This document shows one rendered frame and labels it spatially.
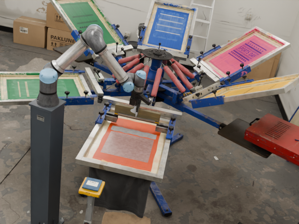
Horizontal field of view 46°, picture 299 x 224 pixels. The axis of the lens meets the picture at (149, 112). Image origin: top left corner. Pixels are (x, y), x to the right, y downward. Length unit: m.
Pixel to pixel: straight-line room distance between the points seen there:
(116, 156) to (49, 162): 0.53
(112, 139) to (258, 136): 1.12
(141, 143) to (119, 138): 0.17
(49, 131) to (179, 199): 1.68
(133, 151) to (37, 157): 0.72
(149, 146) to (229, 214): 1.42
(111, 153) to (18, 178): 1.48
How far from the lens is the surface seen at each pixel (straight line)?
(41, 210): 3.08
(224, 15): 6.69
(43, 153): 2.71
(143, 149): 2.60
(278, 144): 2.84
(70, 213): 3.41
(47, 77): 2.44
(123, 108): 2.74
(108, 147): 2.57
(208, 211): 3.69
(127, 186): 2.53
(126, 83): 2.44
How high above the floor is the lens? 2.42
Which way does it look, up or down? 28 degrees down
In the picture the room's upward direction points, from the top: 10 degrees clockwise
